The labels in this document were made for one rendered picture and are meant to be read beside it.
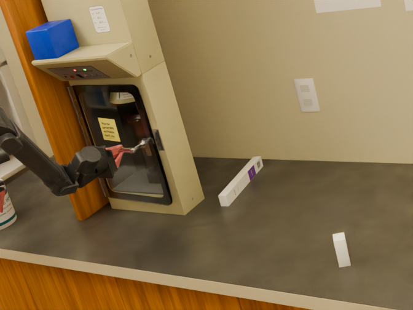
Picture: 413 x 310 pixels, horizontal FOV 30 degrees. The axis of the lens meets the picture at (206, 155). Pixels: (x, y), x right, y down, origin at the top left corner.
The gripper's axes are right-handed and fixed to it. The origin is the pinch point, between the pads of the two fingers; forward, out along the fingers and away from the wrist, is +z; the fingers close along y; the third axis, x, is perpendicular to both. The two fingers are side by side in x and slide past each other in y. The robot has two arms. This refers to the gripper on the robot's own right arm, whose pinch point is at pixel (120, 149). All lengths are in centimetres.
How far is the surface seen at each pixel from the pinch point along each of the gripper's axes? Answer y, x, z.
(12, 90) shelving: 3, 104, 48
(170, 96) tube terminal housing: 10.4, -11.5, 15.8
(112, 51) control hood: 31.0, -11.1, -1.6
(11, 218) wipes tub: -24, 55, -8
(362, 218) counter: -26, -69, 13
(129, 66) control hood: 24.9, -11.5, 2.7
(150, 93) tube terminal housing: 14.5, -11.5, 7.9
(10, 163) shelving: -28, 113, 39
